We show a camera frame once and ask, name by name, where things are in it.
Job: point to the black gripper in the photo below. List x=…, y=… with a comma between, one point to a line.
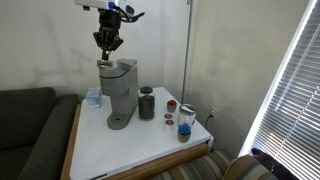
x=107, y=38

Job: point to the grey coffee maker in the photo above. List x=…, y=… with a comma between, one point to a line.
x=119, y=81

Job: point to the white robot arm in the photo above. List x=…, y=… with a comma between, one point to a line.
x=127, y=13

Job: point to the dark coffee jar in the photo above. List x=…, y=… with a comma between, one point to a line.
x=146, y=103

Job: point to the white coffee pod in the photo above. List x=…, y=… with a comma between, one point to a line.
x=169, y=124
x=168, y=116

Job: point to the red topped small pot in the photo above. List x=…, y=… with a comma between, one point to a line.
x=171, y=105

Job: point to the metal floor pole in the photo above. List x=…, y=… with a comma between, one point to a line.
x=190, y=5

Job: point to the white table top board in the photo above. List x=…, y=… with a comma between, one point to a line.
x=101, y=152

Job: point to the dark grey sofa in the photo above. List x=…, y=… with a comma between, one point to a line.
x=35, y=126

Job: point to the clear glass jar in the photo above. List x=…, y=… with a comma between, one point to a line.
x=187, y=114

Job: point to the brown wooden table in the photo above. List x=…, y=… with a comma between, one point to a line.
x=155, y=166

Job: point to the striped sofa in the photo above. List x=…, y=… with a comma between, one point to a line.
x=208, y=167

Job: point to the striped sofa cushion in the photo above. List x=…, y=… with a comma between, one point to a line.
x=247, y=168

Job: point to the window blinds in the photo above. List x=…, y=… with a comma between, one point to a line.
x=287, y=125

